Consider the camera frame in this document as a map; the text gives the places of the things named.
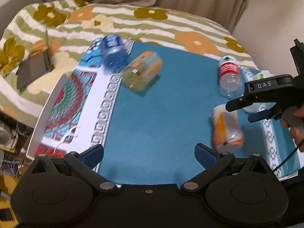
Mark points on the orange label cut bottle cup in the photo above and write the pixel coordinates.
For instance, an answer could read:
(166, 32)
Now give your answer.
(227, 133)

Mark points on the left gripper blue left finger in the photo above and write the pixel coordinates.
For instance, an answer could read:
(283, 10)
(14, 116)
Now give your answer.
(92, 156)

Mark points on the teal patterned table cloth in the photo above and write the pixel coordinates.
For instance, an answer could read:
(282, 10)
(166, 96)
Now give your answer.
(149, 137)

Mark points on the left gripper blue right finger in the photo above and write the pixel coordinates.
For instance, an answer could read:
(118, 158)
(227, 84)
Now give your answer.
(205, 155)

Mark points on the grey headboard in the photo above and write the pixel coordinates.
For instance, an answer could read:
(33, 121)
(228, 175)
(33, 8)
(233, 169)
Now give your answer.
(10, 9)

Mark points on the red label clear bottle cup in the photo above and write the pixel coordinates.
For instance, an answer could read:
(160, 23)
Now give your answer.
(229, 78)

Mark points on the person right hand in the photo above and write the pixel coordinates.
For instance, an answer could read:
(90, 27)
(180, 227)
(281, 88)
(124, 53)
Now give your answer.
(288, 121)

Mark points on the green dot label bottle cup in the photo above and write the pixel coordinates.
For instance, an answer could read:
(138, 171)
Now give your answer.
(262, 75)

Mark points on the blue label bottle cup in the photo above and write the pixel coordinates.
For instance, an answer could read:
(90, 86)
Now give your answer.
(113, 53)

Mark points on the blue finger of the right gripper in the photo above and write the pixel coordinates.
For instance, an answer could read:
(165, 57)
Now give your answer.
(258, 116)

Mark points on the grey open laptop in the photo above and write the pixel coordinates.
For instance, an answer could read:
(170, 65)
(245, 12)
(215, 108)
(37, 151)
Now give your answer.
(34, 66)

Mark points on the yellow orange label bottle cup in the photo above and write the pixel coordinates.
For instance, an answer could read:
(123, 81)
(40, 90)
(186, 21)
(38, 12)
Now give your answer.
(141, 71)

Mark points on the white frosted bottle cup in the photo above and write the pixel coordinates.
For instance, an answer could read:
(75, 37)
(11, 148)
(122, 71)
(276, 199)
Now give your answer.
(255, 107)

